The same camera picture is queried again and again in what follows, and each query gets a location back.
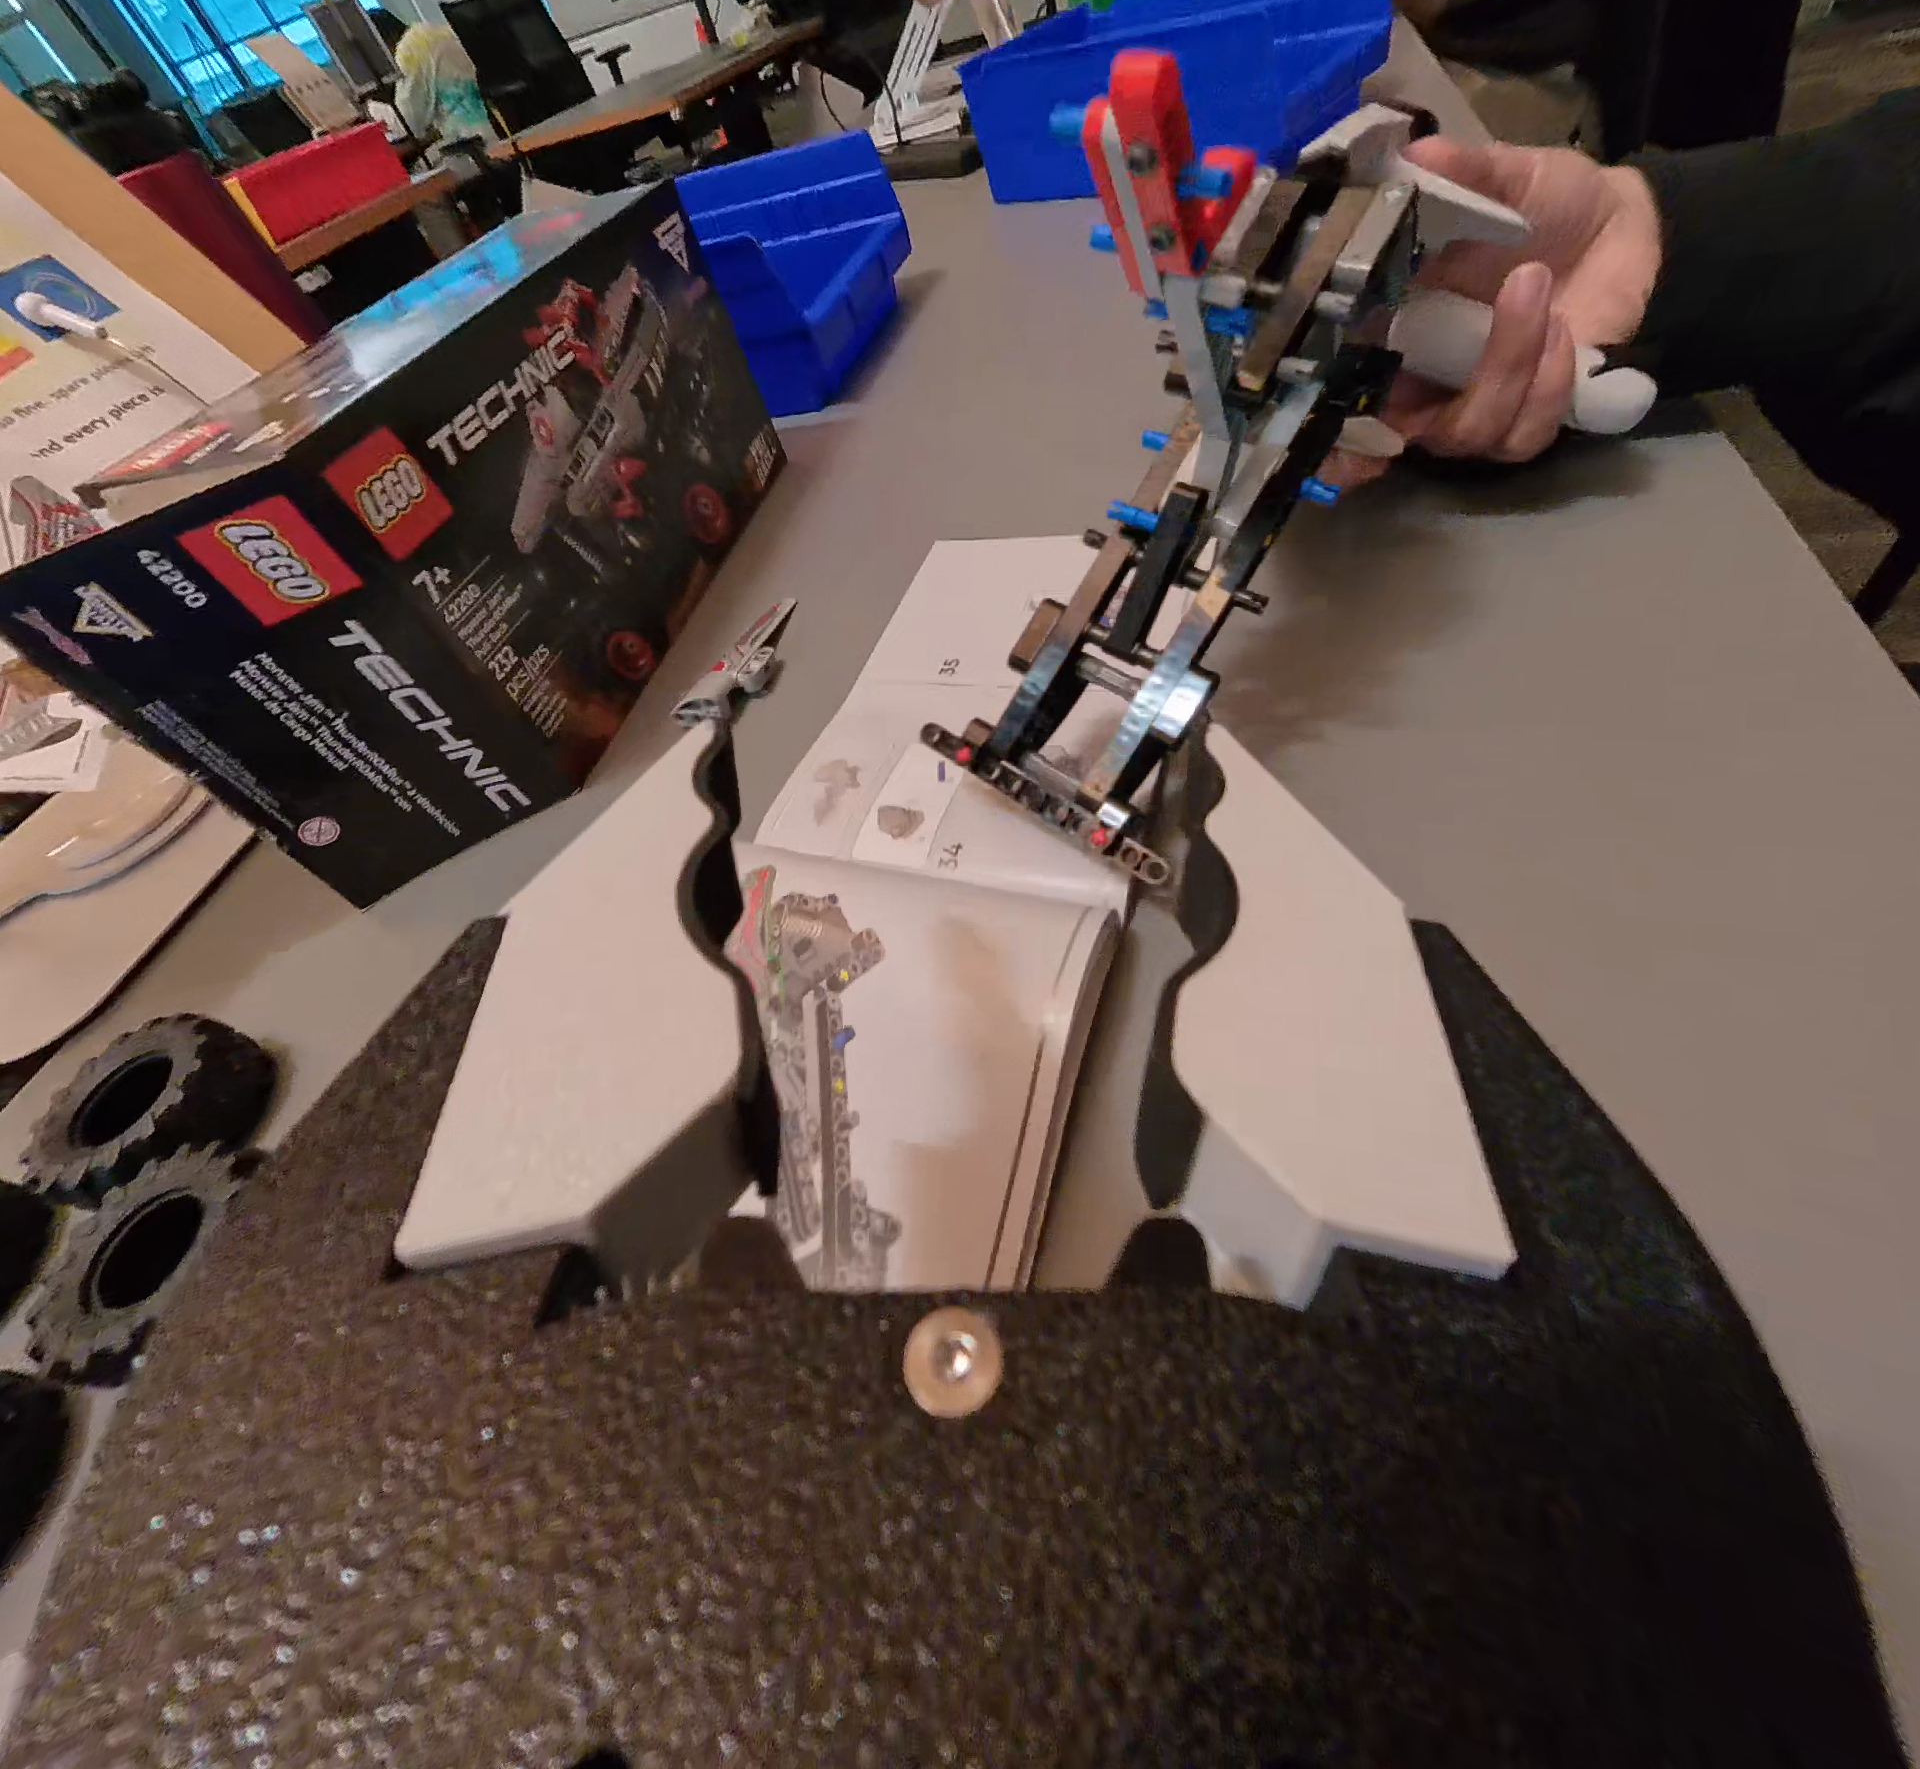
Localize person's right forearm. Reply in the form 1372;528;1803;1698
1626;94;1920;528

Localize person's right hand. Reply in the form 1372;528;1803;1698
1378;139;1668;462

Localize small grey pointed toy piece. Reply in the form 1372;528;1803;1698
667;598;800;731

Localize white sticker sheet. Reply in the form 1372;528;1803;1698
0;667;257;1065

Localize toy brick vehicle frame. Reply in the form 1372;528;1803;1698
919;44;1412;893

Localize black toy tire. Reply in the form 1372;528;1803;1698
23;1147;270;1388
16;1018;281;1200
0;1369;73;1576

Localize printed paper sheet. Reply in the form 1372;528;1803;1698
0;172;264;573

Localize black office chair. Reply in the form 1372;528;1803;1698
438;0;632;145

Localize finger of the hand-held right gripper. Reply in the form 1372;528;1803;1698
1208;346;1412;558
1208;100;1536;316

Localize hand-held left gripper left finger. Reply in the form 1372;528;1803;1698
393;728;789;1298

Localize small blue plastic bin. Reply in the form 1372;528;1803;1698
670;129;913;423

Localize large blue plastic bin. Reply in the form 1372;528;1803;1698
954;0;1398;206

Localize red plastic bin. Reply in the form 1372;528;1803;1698
220;117;422;247

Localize black toy set box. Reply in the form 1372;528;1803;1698
0;182;789;910

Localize brown wooden table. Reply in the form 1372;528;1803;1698
488;15;825;195

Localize white desk stand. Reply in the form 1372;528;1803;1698
822;0;999;153

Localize white instruction booklet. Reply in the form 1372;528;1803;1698
722;532;1276;1296

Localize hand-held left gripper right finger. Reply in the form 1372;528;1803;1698
1124;718;1517;1311

